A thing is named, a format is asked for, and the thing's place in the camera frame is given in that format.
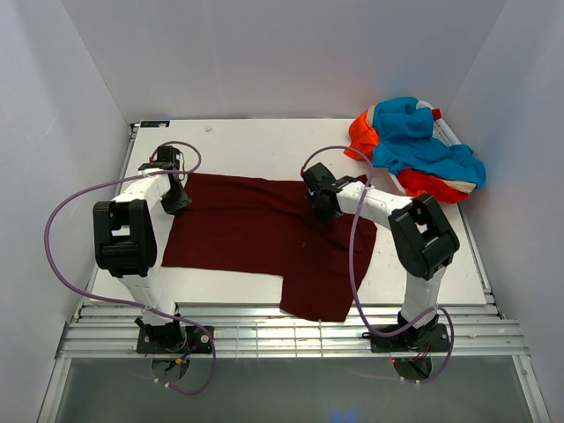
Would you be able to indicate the orange t shirt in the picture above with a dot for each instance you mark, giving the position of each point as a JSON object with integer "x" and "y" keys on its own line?
{"x": 364, "y": 139}

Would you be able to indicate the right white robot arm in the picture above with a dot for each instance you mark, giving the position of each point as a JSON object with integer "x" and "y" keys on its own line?
{"x": 424, "y": 240}

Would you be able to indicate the blue t shirt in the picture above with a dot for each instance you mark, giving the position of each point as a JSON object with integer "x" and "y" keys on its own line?
{"x": 406, "y": 141}

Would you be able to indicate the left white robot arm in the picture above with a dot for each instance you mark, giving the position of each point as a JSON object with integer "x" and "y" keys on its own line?
{"x": 126, "y": 245}

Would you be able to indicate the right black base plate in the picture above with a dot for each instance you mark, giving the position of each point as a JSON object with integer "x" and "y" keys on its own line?
{"x": 432, "y": 339}

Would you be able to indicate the blue label sticker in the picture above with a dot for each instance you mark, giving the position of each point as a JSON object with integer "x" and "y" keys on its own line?
{"x": 155, "y": 124}

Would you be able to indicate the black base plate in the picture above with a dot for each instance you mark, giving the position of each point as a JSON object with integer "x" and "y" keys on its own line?
{"x": 432, "y": 339}
{"x": 172, "y": 339}

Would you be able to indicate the aluminium frame rails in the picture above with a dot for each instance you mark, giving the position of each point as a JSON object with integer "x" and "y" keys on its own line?
{"x": 102, "y": 331}

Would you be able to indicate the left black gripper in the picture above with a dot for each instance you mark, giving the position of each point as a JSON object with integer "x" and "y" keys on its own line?
{"x": 181, "y": 204}

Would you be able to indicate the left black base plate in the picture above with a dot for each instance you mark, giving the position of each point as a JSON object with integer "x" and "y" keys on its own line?
{"x": 172, "y": 339}

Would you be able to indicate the dark red t shirt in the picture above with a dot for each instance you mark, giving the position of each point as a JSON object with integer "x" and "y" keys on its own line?
{"x": 259, "y": 226}

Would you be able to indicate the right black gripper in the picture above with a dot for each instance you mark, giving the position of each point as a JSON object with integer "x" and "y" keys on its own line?
{"x": 322, "y": 218}

